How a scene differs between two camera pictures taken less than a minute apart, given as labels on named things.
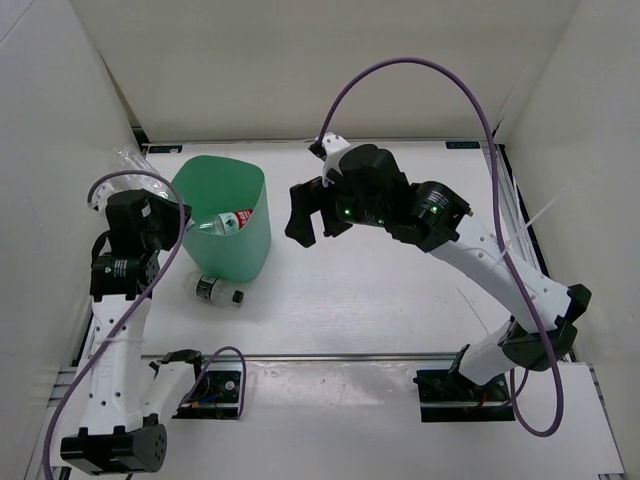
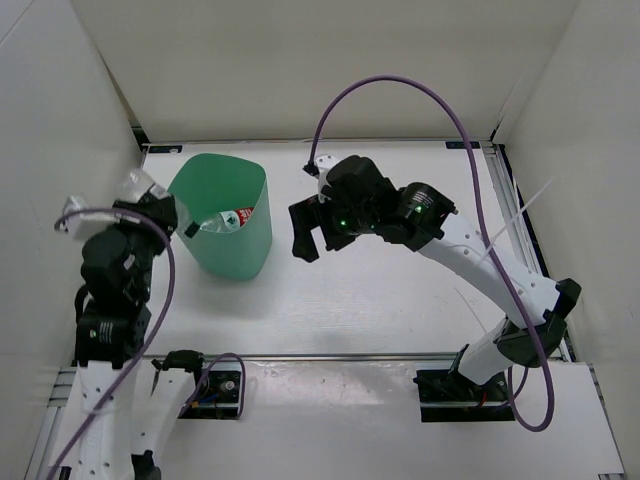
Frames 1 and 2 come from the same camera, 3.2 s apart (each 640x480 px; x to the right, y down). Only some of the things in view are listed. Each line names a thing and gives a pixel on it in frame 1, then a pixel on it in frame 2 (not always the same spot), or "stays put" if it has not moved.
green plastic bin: (213, 185) stays put
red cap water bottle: (227, 222) stays put
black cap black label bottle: (213, 290) -> (138, 182)
